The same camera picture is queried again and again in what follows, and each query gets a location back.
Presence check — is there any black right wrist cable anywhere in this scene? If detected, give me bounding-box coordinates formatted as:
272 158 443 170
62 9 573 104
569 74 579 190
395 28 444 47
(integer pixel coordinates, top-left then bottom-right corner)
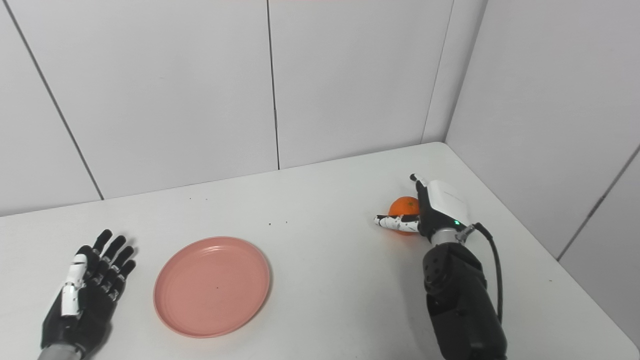
462 222 504 326

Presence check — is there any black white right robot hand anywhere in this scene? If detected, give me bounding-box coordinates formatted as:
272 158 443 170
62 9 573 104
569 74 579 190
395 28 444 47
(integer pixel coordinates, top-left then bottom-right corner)
374 173 471 238

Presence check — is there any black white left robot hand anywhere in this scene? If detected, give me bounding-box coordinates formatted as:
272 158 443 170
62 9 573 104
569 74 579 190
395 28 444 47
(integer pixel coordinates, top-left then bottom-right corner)
40 229 137 357

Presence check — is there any pink round plate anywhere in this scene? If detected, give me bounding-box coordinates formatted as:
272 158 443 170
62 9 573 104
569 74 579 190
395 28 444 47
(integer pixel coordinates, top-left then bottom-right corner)
153 236 271 339

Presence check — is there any orange fruit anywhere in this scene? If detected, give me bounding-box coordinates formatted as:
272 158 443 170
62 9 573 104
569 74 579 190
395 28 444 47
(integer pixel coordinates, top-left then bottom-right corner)
388 196 422 236

